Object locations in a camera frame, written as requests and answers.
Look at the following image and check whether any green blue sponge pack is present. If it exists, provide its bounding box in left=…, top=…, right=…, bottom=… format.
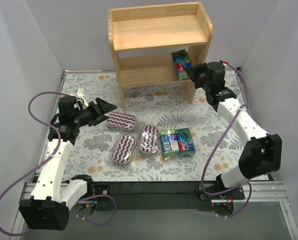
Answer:
left=176, top=128, right=196, bottom=157
left=171, top=49, right=193, bottom=80
left=160, top=129, right=180, bottom=158

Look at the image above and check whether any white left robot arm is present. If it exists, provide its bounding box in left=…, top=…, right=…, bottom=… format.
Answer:
left=19, top=96, right=117, bottom=231

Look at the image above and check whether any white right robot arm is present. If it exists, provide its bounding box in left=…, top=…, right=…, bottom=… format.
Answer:
left=185, top=61, right=282, bottom=196

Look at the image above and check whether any wooden two-tier shelf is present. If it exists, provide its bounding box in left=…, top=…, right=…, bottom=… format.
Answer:
left=108, top=2, right=213, bottom=110

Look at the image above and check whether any pink wavy sponge top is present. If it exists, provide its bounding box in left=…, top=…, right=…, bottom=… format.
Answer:
left=107, top=112, right=137, bottom=131

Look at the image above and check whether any pink wavy sponge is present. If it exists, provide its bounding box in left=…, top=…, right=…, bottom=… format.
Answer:
left=138, top=125, right=159, bottom=155
left=107, top=112, right=137, bottom=131
left=111, top=135, right=136, bottom=166

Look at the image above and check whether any pink wavy sponge lower left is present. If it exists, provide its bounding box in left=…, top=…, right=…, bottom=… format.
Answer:
left=111, top=135, right=136, bottom=166

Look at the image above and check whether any pink wavy sponge middle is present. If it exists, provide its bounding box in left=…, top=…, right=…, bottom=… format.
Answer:
left=138, top=125, right=159, bottom=155

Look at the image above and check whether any white cable connector tag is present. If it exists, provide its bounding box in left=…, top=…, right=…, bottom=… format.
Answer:
left=76, top=87, right=89, bottom=108

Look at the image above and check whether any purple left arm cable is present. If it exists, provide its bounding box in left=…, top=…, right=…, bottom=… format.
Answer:
left=0, top=91, right=118, bottom=237

